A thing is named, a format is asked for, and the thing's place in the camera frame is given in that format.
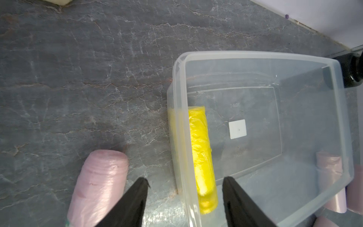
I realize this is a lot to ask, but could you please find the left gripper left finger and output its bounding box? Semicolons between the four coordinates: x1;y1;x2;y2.
96;177;149;227

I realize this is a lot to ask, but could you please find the pink roll upper left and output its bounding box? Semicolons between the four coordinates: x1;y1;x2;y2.
65;149;129;227

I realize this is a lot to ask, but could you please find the clear plastic storage box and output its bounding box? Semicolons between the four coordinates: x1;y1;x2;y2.
167;51;354;227

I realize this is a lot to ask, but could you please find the pink roll centre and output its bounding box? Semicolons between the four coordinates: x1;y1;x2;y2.
316;151;347;213

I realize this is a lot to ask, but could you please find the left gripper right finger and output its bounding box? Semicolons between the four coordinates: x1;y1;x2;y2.
222;176;277;227

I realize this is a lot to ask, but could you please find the yellow trash bag roll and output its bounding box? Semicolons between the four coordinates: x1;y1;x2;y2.
168;106;219;215

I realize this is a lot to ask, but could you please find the pink roll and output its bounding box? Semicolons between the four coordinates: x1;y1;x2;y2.
65;149;129;227
316;151;347;213
347;165;363;215

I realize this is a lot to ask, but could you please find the pink roll lower right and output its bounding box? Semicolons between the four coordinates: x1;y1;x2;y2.
347;165;363;215

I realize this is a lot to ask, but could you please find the white label in box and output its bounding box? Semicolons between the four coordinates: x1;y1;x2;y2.
228;119;247;140

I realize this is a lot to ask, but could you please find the potted green plant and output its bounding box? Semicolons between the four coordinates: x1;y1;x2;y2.
334;52;363;88

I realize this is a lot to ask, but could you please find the beige cloth glove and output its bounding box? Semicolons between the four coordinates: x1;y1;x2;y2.
43;0;72;6

